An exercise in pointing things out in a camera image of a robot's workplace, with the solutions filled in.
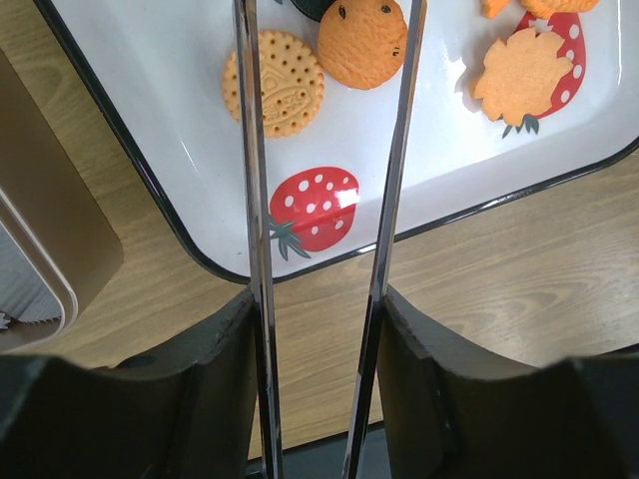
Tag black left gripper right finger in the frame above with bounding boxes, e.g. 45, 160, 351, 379
377, 290, 638, 478

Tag orange flower cookie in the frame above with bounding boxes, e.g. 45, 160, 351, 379
470, 27, 573, 127

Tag round biscuit lower left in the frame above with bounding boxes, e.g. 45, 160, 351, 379
222, 29, 326, 140

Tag white strawberry tray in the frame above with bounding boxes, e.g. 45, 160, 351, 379
38, 1, 638, 282

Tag black sandwich cookie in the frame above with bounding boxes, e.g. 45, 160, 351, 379
292, 0, 334, 22

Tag orange chocolate chip cookie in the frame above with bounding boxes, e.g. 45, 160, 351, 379
318, 0, 408, 90

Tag gold cookie tin box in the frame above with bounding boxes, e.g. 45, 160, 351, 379
1, 57, 123, 353

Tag metal serving tongs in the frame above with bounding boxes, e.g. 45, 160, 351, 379
233, 1, 427, 478

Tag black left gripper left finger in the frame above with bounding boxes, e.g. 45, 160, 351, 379
1, 290, 257, 478

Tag orange fish cookie lower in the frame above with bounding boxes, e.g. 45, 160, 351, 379
481, 0, 599, 19

